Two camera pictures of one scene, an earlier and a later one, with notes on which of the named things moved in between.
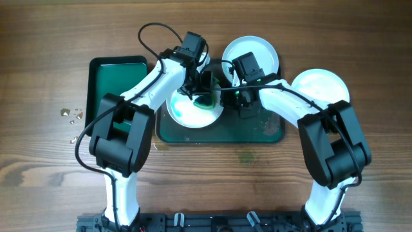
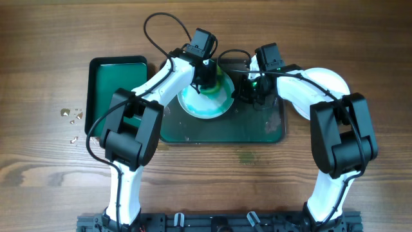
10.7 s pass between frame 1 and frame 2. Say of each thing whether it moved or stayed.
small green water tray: stayed
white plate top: moved
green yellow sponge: moved
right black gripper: moved
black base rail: stayed
